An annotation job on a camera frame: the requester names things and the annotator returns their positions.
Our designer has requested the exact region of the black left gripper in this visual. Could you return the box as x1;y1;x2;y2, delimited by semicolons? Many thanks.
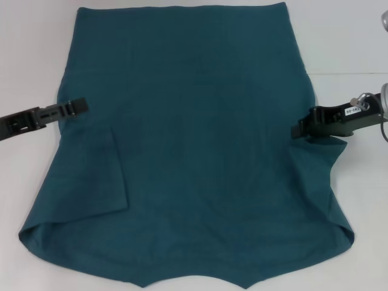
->
0;96;90;142

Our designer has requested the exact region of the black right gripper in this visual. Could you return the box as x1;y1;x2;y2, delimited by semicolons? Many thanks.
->
290;98;386;141

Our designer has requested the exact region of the teal blue shirt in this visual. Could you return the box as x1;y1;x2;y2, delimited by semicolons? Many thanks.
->
16;1;355;291

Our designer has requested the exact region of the silver cable connector plug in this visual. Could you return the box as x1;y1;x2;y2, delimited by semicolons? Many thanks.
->
349;93;370;108

